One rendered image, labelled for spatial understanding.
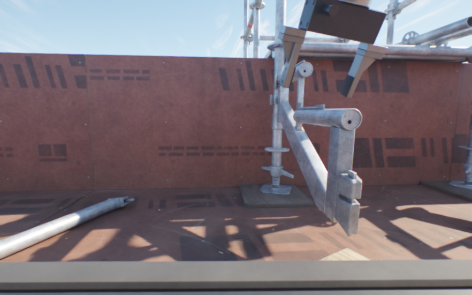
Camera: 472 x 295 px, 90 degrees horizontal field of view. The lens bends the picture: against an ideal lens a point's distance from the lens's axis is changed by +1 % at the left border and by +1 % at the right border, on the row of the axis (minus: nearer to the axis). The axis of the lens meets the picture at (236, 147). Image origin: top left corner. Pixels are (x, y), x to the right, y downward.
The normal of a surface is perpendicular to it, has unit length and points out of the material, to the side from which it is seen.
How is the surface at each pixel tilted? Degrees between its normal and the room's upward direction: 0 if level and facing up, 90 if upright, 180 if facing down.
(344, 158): 91
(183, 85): 90
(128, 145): 90
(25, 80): 90
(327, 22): 114
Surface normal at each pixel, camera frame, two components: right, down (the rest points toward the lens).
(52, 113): 0.07, 0.13
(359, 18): 0.11, 0.51
